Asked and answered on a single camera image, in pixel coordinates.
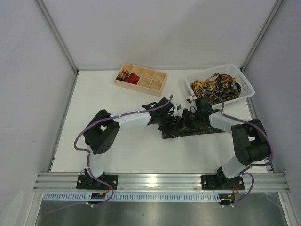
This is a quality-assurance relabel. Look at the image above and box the brown blue-flowered tie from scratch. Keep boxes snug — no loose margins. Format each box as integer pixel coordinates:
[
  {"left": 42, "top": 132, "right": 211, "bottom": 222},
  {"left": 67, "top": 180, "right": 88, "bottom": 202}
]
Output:
[{"left": 162, "top": 124, "right": 224, "bottom": 139}]

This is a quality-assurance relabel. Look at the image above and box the white plastic basket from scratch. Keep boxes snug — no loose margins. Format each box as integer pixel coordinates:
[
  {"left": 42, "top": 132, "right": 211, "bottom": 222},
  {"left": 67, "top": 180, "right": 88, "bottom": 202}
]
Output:
[{"left": 185, "top": 64, "right": 255, "bottom": 105}]

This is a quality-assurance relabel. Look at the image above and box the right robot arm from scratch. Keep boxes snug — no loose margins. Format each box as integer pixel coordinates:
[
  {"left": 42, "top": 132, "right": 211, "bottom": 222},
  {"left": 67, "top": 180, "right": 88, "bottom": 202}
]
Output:
[{"left": 178, "top": 97, "right": 273, "bottom": 190}]

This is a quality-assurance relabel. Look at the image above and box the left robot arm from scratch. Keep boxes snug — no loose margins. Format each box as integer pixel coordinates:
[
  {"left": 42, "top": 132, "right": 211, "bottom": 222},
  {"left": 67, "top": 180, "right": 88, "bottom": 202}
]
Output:
[{"left": 83, "top": 97, "right": 181, "bottom": 180}]

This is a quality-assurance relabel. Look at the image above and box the yellow patterned tie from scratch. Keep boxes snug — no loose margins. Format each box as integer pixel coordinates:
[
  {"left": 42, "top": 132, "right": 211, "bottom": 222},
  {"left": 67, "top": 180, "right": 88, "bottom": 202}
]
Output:
[{"left": 190, "top": 73, "right": 222, "bottom": 97}]

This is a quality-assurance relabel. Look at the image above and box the wooden compartment box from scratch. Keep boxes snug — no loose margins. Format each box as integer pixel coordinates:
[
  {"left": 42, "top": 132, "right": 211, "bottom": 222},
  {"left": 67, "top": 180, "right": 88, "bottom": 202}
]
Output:
[{"left": 113, "top": 63, "right": 167, "bottom": 97}]

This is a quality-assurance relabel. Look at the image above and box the rolled red tie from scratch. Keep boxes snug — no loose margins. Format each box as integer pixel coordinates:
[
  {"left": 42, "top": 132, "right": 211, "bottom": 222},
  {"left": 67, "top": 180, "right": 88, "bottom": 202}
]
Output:
[{"left": 126, "top": 73, "right": 140, "bottom": 85}]

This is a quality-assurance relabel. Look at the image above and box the rolled brown patterned tie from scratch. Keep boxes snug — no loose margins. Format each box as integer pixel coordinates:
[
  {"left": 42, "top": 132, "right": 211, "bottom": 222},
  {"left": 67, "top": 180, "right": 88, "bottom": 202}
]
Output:
[{"left": 116, "top": 69, "right": 130, "bottom": 81}]

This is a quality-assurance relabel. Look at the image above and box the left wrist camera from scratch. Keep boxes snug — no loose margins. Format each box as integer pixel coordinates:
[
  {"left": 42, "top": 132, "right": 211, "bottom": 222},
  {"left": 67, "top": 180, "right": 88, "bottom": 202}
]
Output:
[{"left": 174, "top": 103, "right": 182, "bottom": 111}]

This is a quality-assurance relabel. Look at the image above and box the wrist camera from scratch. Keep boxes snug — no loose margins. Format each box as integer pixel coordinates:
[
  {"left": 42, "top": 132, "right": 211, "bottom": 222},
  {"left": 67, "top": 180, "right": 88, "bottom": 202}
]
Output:
[
  {"left": 186, "top": 96, "right": 195, "bottom": 104},
  {"left": 174, "top": 103, "right": 182, "bottom": 111}
]

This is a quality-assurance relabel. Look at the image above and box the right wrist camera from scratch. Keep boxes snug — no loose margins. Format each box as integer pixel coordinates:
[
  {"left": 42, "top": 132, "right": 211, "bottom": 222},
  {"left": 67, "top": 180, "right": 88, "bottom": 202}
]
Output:
[{"left": 186, "top": 96, "right": 195, "bottom": 104}]

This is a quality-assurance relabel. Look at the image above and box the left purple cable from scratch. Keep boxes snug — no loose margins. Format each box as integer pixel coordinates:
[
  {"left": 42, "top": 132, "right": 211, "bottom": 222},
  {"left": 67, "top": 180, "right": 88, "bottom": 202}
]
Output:
[{"left": 44, "top": 94, "right": 174, "bottom": 214}]

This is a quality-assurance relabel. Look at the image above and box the purple cable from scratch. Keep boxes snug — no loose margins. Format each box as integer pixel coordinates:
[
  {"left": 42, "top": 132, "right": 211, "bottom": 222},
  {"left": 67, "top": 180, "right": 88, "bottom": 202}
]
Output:
[
  {"left": 194, "top": 91, "right": 275, "bottom": 209},
  {"left": 44, "top": 94, "right": 174, "bottom": 214}
]

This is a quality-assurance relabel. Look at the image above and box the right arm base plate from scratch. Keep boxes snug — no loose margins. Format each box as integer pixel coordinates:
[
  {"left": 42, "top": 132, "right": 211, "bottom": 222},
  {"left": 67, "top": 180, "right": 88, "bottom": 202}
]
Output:
[{"left": 200, "top": 174, "right": 245, "bottom": 191}]

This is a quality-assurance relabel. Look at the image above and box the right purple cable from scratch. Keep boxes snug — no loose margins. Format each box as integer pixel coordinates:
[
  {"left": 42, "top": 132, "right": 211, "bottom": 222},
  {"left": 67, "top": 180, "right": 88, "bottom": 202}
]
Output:
[{"left": 194, "top": 91, "right": 275, "bottom": 209}]

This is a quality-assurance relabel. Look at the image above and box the right aluminium frame post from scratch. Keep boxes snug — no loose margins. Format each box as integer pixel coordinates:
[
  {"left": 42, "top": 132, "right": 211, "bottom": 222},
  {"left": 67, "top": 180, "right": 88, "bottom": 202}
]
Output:
[{"left": 240, "top": 0, "right": 285, "bottom": 73}]

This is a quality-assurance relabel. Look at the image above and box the aluminium frame post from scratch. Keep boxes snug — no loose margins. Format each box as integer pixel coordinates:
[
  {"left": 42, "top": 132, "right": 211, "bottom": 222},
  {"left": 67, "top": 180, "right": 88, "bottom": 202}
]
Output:
[
  {"left": 240, "top": 0, "right": 285, "bottom": 73},
  {"left": 34, "top": 0, "right": 79, "bottom": 75}
]

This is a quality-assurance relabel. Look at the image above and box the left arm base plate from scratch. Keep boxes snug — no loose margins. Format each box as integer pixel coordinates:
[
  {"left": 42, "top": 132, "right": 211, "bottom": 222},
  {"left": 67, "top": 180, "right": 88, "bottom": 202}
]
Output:
[{"left": 76, "top": 174, "right": 119, "bottom": 190}]

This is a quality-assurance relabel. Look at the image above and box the white slotted cable duct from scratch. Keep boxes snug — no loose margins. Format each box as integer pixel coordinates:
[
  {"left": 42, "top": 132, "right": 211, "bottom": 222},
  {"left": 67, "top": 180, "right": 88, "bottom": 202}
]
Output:
[{"left": 43, "top": 192, "right": 221, "bottom": 202}]

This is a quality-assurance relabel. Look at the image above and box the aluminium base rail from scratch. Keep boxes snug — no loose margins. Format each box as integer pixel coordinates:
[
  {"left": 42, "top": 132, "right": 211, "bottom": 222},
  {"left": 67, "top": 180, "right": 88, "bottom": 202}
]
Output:
[{"left": 33, "top": 172, "right": 290, "bottom": 193}]

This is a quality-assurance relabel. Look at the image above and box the left aluminium frame post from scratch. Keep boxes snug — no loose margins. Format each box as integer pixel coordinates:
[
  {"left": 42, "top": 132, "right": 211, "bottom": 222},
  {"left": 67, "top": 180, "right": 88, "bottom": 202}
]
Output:
[{"left": 34, "top": 0, "right": 79, "bottom": 75}]

